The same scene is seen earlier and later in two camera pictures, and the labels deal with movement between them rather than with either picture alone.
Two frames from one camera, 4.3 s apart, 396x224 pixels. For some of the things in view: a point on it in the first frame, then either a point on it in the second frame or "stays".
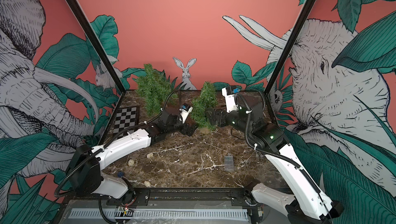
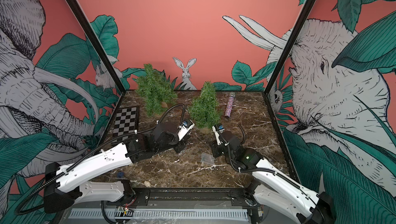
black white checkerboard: (126, 117) stays
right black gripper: (224, 114) → (215, 147)
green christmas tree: (155, 89) stays
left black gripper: (191, 130) → (179, 148)
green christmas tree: (207, 99) stays
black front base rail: (180, 197) stays
